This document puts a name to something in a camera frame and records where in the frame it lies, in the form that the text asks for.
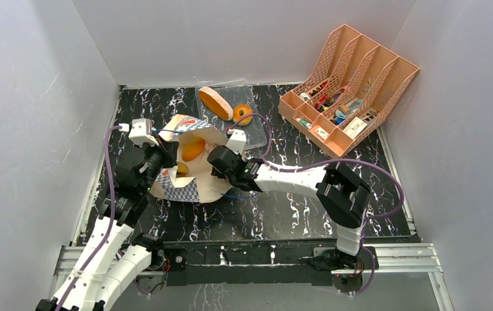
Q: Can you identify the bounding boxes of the stationery items in rack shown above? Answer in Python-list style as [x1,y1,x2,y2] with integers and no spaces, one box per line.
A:
[299,80,379,135]

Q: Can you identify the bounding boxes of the clear plastic tray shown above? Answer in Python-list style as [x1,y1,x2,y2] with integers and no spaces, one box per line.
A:
[194,85,268,150]

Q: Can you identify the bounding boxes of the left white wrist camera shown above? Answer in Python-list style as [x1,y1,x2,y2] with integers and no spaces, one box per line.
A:
[118,118,159,147]

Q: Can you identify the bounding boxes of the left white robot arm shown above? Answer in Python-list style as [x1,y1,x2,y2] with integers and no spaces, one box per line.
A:
[36,142,179,310]

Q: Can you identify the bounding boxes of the small yellow fake bread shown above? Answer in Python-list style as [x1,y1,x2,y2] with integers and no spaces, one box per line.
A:
[176,162,189,178]

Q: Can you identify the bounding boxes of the pink file organizer rack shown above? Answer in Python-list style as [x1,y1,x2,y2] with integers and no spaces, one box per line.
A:
[279,24,420,158]

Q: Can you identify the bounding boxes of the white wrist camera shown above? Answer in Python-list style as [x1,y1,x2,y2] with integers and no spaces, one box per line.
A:
[225,129,247,156]
[118,118,159,147]

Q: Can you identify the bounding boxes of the round orange fake bun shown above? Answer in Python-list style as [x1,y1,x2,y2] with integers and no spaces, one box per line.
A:
[181,137,206,162]

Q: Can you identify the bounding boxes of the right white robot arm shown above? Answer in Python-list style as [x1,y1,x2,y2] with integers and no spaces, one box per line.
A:
[207,146,371,268]

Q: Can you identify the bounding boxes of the orange fake donut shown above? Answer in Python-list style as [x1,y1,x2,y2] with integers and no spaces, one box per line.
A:
[232,104,253,126]

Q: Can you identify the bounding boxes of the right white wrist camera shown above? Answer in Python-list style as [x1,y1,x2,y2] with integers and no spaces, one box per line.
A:
[225,129,247,156]

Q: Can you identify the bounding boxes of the brown checkered paper bag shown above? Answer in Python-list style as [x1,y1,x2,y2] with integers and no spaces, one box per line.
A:
[150,114,232,203]

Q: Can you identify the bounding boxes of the pink sugared bread slice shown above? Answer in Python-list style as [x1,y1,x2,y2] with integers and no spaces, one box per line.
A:
[198,86,233,121]

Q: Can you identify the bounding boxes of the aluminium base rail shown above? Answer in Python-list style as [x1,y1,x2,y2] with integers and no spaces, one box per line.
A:
[47,242,455,311]

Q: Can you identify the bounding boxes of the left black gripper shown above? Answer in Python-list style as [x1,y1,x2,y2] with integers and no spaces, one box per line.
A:
[137,135,180,194]

